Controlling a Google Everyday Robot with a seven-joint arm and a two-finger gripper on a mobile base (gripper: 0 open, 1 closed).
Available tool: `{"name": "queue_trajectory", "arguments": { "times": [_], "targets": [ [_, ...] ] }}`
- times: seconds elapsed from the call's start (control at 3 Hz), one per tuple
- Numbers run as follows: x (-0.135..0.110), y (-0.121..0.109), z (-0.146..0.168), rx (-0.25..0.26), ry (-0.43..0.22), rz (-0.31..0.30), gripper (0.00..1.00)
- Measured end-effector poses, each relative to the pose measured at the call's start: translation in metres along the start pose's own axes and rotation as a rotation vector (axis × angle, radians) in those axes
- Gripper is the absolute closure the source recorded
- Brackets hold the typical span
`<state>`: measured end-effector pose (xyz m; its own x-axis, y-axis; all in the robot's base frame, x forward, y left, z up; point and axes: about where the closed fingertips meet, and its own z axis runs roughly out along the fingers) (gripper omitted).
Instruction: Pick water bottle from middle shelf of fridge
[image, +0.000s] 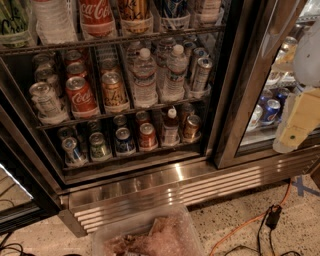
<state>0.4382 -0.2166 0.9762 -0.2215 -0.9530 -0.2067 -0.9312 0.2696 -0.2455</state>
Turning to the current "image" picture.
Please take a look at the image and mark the glass fridge door right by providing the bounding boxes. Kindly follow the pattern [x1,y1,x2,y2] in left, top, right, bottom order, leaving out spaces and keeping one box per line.
[214,0,317,169]

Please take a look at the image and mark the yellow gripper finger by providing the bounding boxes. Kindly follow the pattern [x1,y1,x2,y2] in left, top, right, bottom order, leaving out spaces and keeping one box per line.
[273,87,320,153]

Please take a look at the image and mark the black power adapter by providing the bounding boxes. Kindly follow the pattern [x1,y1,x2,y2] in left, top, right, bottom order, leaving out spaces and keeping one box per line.
[266,205,282,230]

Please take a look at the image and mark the orange extension cable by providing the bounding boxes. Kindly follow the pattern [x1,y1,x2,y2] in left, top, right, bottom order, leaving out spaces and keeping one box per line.
[209,178,294,256]

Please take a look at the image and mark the front orange soda can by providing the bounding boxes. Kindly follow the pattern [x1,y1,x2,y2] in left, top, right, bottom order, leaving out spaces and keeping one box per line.
[101,72,130,113]

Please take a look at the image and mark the blue white can bottom left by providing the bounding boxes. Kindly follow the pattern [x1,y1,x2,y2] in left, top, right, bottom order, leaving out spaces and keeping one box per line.
[62,137,88,167]

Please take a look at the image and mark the brown can bottom shelf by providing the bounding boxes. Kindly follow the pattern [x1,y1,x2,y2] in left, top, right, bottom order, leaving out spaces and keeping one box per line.
[183,115,201,141]

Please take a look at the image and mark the green LaCroix can top shelf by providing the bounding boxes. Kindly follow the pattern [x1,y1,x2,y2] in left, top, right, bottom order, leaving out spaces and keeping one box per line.
[0,0,36,48]

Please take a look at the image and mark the red can bottom shelf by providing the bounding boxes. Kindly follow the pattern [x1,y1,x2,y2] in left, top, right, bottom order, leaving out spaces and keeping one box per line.
[139,123,158,151]

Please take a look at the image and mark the front slim silver can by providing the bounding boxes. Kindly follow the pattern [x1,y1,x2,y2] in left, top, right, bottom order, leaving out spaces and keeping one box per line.
[190,57,213,98]

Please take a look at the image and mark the front red Coca-Cola can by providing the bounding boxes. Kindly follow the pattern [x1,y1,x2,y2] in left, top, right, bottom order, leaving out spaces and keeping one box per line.
[66,76,100,119]

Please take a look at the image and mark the water bottle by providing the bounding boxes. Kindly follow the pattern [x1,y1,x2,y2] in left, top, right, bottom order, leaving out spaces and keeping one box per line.
[162,44,188,102]
[133,48,158,108]

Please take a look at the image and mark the clear plastic bin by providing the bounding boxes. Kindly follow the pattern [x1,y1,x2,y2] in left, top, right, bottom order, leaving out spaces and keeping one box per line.
[92,204,205,256]

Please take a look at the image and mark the green can bottom shelf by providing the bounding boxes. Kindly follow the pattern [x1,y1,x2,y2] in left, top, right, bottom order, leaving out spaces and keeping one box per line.
[89,132,112,162]

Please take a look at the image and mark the large Coca-Cola bottle top shelf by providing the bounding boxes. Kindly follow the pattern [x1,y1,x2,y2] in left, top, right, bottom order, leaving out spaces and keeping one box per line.
[78,0,115,39]

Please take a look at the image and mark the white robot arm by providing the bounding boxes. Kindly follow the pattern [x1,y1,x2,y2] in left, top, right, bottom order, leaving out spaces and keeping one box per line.
[273,20,320,153]

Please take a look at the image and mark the gold can top shelf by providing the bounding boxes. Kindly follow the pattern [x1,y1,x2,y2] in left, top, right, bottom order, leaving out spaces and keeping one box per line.
[117,0,153,35]

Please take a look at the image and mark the blue can bottom shelf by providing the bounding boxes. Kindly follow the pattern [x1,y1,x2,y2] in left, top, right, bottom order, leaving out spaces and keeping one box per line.
[115,127,136,156]

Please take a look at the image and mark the front white silver can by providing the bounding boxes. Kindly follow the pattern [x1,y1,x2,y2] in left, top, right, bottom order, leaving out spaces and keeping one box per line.
[29,82,69,125]

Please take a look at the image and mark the blue Pepsi can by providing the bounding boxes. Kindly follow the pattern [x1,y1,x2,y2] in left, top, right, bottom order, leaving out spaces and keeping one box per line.
[260,99,281,125]

